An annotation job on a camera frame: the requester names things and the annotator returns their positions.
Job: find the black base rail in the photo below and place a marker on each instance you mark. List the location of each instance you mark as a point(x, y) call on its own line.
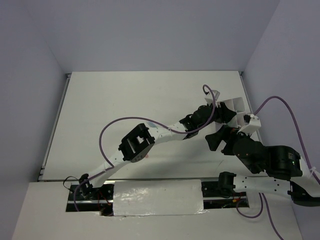
point(102, 201)

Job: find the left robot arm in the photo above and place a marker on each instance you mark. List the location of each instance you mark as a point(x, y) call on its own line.
point(136, 144)

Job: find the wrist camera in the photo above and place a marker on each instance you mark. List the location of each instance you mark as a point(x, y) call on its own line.
point(211, 98)
point(251, 124)

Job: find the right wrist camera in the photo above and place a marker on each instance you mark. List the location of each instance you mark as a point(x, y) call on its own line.
point(251, 124)

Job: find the silver foil panel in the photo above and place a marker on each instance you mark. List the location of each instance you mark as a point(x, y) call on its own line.
point(158, 198)

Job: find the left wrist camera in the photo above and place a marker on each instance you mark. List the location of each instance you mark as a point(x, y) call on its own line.
point(211, 98)

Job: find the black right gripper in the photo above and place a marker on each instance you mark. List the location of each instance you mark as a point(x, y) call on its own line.
point(225, 133)

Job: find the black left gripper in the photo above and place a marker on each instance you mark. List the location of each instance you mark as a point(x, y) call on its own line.
point(224, 114)

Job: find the white compartment organizer tray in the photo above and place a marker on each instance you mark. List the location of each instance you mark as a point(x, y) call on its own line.
point(238, 106)

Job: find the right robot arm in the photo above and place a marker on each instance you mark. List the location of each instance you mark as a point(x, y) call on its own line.
point(287, 173)

